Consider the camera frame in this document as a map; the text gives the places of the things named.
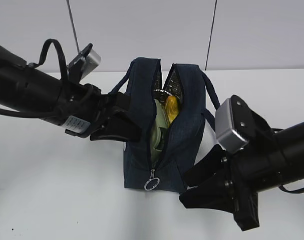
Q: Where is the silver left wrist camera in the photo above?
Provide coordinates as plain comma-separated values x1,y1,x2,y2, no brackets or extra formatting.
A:
67,43,101,83

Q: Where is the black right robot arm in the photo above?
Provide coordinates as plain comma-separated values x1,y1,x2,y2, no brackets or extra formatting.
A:
179,95,304,231

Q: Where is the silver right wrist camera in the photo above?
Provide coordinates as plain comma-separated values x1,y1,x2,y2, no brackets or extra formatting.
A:
215,98,248,154

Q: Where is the navy blue lunch bag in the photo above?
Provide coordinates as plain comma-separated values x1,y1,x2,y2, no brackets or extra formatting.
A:
113,57,220,193

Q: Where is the green lidded lunch box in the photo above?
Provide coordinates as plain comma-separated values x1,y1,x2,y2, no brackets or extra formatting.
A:
150,99,170,164

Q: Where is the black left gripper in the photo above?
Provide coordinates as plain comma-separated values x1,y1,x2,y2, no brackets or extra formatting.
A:
54,82,141,142

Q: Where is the silver zipper pull ring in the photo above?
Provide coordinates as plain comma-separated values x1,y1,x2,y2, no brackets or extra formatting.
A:
144,167,160,192

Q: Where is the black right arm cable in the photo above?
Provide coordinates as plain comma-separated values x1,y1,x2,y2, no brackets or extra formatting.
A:
266,127,304,195

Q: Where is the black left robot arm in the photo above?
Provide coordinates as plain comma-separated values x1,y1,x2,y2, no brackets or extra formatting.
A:
0,39,141,142

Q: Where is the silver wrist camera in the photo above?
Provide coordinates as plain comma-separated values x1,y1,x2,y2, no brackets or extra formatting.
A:
67,43,101,83
215,98,248,154

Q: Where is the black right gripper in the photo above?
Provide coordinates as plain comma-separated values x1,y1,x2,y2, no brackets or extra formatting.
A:
179,98,286,231

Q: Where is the yellow gourd squash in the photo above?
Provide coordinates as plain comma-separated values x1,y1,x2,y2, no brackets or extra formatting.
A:
165,95,180,124

